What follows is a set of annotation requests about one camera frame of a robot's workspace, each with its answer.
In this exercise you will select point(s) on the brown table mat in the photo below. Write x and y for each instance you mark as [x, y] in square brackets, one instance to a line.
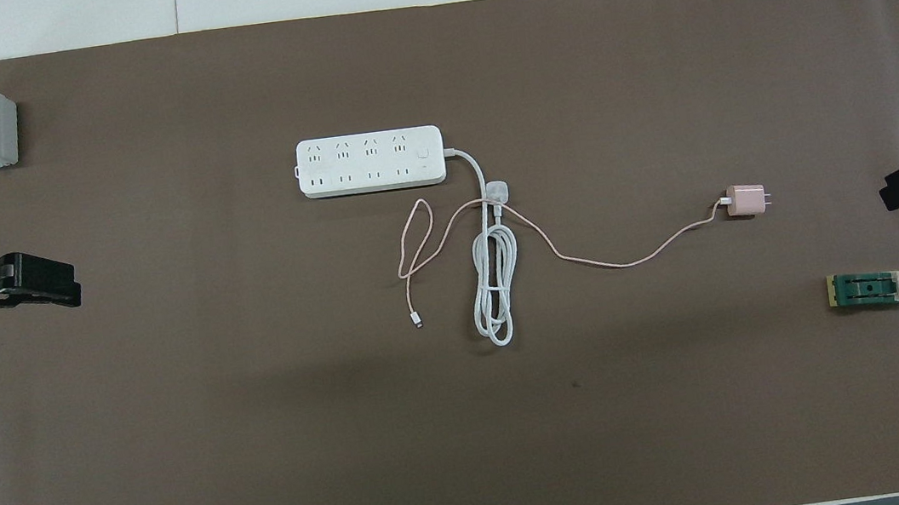
[472, 438]

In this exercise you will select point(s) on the pink charger adapter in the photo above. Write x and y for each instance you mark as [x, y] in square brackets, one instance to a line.
[743, 201]

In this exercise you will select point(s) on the white power strip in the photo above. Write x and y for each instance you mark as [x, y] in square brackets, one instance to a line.
[370, 162]

